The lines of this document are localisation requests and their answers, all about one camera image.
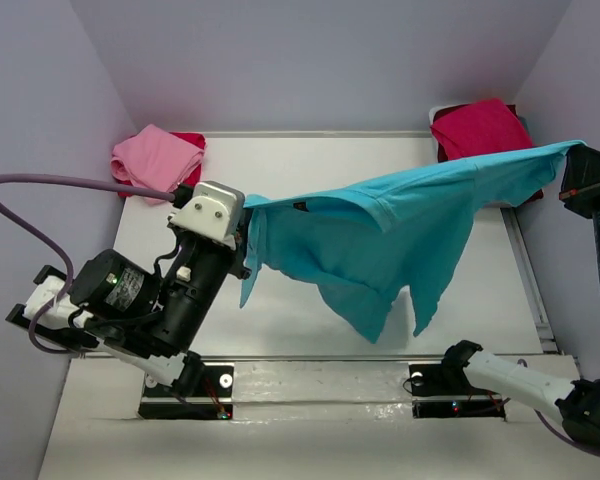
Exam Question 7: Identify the turquoise t shirt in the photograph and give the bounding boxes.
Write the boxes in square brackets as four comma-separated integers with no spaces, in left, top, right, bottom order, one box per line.
[245,142,570,342]

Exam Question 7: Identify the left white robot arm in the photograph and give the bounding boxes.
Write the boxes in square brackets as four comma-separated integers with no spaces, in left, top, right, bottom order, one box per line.
[6,223,250,398]

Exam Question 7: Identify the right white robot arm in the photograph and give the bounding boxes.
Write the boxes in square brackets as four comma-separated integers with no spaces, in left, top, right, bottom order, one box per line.
[441,146,600,458]

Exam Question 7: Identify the magenta t shirt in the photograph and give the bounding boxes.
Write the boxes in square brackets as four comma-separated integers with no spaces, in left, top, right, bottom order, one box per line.
[429,98,537,164]

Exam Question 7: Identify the pink folded t shirt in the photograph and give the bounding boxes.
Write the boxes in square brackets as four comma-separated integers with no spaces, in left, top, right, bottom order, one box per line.
[110,123,204,206]

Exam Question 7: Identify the red folded t shirt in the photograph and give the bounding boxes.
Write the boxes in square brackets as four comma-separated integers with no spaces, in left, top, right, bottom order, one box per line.
[115,131,207,199]

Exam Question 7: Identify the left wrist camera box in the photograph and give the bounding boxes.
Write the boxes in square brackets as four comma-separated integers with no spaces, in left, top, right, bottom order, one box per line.
[169,181,245,250]

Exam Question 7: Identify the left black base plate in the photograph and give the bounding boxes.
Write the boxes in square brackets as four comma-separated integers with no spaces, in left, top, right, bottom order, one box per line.
[137,362,235,421]

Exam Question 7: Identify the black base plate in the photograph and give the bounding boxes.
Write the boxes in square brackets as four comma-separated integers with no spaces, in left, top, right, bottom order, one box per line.
[137,362,235,421]
[402,363,507,420]

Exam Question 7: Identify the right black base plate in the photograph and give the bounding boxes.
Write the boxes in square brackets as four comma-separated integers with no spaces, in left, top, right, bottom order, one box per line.
[402,363,507,420]

